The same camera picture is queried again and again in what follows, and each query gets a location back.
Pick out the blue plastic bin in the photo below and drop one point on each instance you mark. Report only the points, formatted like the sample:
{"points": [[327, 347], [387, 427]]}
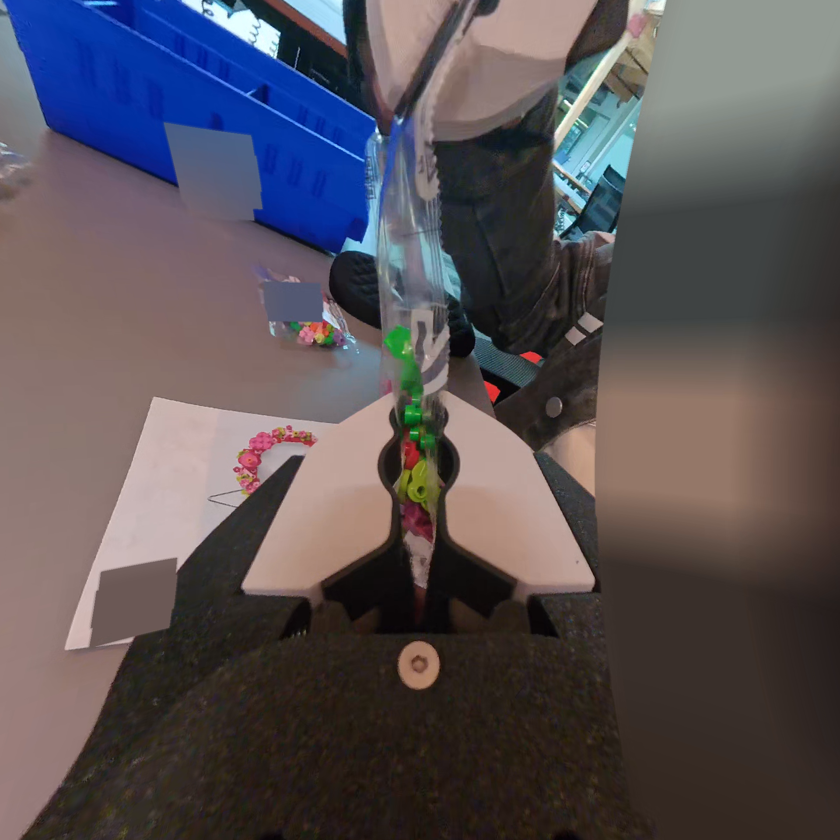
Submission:
{"points": [[131, 79]]}

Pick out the person's right forearm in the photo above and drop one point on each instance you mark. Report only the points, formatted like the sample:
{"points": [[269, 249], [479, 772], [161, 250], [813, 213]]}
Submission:
{"points": [[505, 229]]}

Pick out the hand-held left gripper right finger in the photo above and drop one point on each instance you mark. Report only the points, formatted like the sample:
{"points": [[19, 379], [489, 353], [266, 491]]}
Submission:
{"points": [[512, 525]]}

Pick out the orange object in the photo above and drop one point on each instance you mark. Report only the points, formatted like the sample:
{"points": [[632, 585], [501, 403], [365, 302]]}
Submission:
{"points": [[533, 358]]}

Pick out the black mesh wrist pad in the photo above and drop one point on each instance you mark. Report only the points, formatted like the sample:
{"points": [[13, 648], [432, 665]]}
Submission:
{"points": [[358, 282]]}

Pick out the brown top office desk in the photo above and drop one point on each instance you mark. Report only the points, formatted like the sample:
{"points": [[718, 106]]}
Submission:
{"points": [[321, 29]]}

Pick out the white instruction booklet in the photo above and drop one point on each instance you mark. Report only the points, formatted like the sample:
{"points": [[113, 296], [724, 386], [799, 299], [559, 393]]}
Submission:
{"points": [[184, 459]]}

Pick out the clear bag of colourful pieces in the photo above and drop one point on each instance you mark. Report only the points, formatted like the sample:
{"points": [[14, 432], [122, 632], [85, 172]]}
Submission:
{"points": [[410, 262]]}

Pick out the small clear plastic bag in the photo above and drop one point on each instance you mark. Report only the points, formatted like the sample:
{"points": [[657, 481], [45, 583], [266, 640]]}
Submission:
{"points": [[315, 331]]}

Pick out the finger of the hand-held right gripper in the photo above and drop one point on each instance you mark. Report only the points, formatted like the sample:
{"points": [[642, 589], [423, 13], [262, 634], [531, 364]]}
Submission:
{"points": [[512, 65], [407, 39]]}

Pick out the black office chair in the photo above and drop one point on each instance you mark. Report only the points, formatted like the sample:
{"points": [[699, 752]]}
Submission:
{"points": [[600, 203]]}

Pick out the clear bag of red pieces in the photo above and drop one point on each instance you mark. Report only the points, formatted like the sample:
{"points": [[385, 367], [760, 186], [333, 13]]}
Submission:
{"points": [[10, 164]]}

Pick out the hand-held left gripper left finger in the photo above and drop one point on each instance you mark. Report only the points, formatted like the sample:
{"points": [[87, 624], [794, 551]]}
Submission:
{"points": [[321, 525]]}

